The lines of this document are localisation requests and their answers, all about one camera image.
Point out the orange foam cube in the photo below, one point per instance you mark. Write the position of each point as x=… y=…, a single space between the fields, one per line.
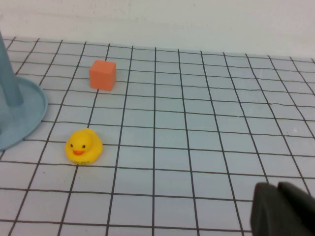
x=102 y=76

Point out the blue cup stand white caps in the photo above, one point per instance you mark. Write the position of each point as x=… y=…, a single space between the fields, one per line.
x=17 y=115

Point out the white black-grid tablecloth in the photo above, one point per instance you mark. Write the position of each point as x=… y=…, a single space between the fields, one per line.
x=184 y=135

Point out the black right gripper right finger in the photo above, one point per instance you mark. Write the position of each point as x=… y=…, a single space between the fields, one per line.
x=302 y=211

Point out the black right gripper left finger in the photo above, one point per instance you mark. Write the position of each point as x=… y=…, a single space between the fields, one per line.
x=268 y=214

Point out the yellow rubber duck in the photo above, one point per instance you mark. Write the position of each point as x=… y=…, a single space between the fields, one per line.
x=83 y=147

